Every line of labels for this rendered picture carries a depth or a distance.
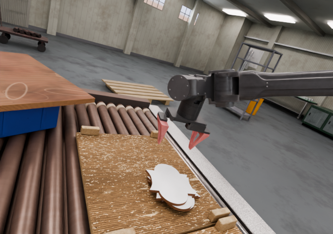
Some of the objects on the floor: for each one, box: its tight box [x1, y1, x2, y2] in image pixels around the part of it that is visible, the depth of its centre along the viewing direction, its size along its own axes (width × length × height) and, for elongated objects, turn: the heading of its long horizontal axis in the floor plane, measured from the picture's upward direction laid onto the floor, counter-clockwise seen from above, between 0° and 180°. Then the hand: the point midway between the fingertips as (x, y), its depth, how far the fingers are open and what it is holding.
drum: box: [246, 98, 265, 115], centre depth 651 cm, size 39×40×62 cm
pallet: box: [102, 79, 174, 105], centre depth 437 cm, size 137×94×12 cm
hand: (175, 143), depth 57 cm, fingers open, 9 cm apart
